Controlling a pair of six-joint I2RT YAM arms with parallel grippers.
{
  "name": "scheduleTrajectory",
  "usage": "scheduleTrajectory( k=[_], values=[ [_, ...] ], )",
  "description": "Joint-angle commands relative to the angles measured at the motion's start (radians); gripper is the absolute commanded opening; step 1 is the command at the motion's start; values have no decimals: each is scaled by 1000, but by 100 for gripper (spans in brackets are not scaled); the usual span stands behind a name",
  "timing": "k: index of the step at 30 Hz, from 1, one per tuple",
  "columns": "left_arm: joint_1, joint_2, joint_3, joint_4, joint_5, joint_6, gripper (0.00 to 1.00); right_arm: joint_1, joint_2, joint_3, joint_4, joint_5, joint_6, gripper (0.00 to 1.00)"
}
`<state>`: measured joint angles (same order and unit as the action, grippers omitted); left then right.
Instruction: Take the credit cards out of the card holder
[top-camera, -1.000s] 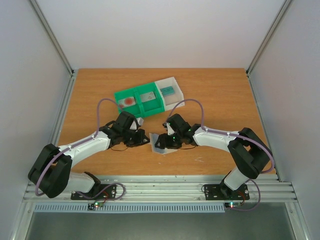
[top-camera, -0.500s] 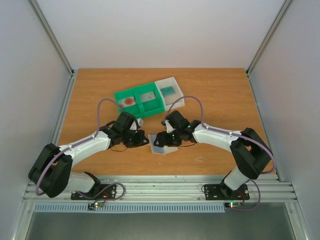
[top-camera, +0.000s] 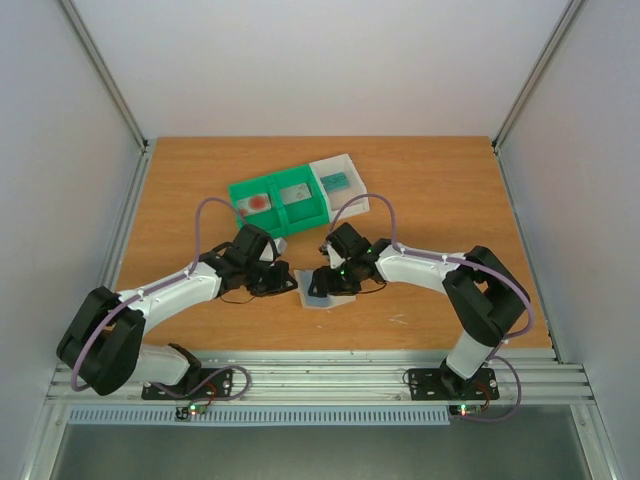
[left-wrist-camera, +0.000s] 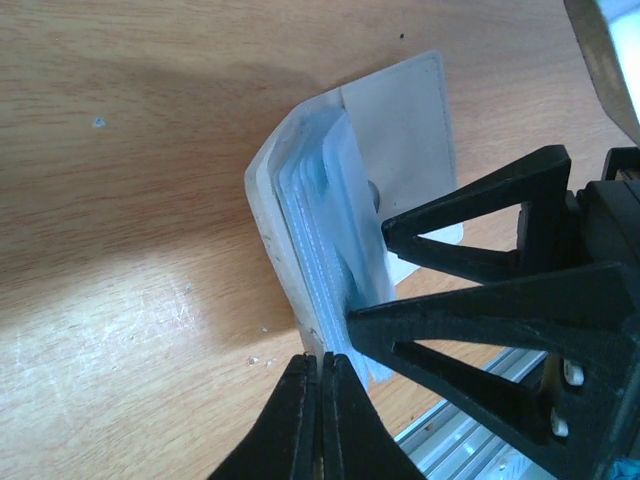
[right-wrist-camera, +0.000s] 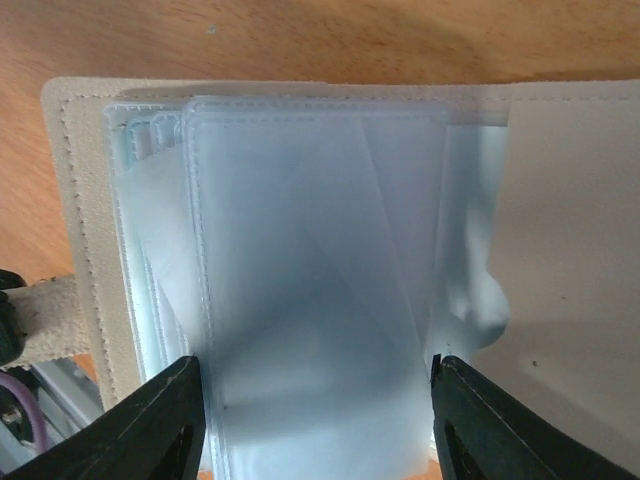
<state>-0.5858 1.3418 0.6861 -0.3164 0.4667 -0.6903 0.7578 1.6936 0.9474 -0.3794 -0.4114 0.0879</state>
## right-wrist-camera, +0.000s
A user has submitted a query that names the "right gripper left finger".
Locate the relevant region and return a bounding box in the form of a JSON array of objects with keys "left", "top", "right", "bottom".
[{"left": 6, "top": 356, "right": 206, "bottom": 479}]

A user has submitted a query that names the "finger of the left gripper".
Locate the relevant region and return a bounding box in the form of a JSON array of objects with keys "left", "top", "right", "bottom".
[{"left": 0, "top": 269, "right": 26, "bottom": 366}]

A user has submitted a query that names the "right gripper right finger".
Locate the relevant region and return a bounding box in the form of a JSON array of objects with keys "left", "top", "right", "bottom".
[{"left": 431, "top": 354, "right": 635, "bottom": 480}]

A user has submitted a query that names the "beige card holder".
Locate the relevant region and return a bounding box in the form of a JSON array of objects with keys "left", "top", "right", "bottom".
[{"left": 41, "top": 77, "right": 639, "bottom": 479}]

